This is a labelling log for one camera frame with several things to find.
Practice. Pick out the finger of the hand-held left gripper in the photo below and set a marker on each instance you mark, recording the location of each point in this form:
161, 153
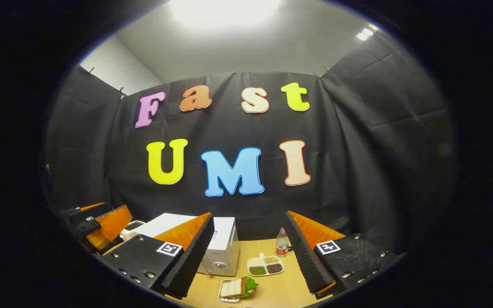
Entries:
88, 212
84, 227

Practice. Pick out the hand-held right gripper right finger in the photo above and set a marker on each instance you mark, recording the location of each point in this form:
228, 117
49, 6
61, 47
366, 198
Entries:
306, 261

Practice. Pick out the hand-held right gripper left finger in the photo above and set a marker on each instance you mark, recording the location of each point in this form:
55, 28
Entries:
191, 261

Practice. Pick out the white microwave oven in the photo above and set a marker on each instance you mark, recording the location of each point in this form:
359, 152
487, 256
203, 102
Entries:
225, 252

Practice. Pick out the small white food tray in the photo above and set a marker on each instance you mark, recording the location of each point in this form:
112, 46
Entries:
225, 300

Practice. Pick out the sandwich with lettuce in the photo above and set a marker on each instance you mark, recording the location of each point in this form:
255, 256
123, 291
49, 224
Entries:
238, 286

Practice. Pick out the clear plastic bottle red label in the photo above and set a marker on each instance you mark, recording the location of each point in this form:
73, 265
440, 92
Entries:
281, 246

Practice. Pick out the small white toaster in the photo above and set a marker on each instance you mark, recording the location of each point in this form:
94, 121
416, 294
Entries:
132, 226

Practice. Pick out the white divided plate with beans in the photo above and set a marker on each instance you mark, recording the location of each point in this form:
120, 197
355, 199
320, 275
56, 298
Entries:
258, 262

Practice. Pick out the black backdrop cloth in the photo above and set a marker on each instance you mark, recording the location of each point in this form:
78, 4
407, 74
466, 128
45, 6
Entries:
357, 171

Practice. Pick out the small ceiling light panel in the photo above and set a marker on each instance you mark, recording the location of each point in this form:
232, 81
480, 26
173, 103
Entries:
364, 34

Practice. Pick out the large ceiling light panel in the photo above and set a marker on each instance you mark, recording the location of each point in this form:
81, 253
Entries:
225, 10

